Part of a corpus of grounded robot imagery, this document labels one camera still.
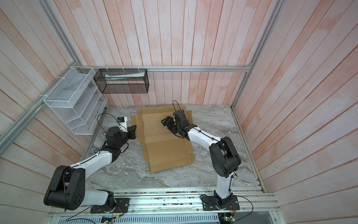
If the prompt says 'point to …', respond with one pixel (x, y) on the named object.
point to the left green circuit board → (106, 219)
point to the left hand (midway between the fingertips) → (137, 127)
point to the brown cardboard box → (163, 149)
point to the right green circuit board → (225, 218)
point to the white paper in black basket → (125, 76)
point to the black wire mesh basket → (122, 80)
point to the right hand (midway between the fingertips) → (162, 123)
